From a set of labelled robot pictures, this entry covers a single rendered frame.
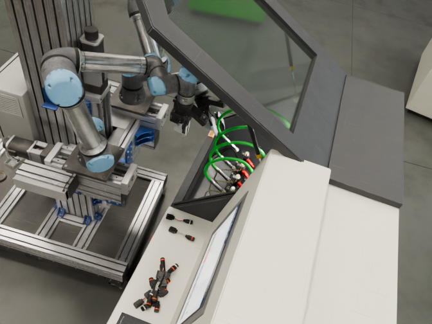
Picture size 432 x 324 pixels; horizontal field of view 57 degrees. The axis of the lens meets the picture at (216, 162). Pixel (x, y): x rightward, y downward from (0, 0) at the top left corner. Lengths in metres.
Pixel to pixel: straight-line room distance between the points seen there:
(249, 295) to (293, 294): 0.12
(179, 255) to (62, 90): 0.83
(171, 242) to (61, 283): 1.20
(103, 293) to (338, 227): 1.77
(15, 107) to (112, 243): 1.05
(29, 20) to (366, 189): 1.46
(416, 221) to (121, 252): 2.40
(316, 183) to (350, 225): 0.18
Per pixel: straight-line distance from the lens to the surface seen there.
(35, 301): 2.83
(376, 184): 1.56
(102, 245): 2.69
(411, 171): 4.13
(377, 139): 1.75
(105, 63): 1.63
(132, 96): 2.26
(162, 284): 1.69
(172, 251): 1.78
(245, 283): 1.12
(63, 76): 1.45
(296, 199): 1.31
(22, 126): 2.26
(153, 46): 1.93
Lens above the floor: 2.54
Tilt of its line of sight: 48 degrees down
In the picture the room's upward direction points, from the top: 13 degrees clockwise
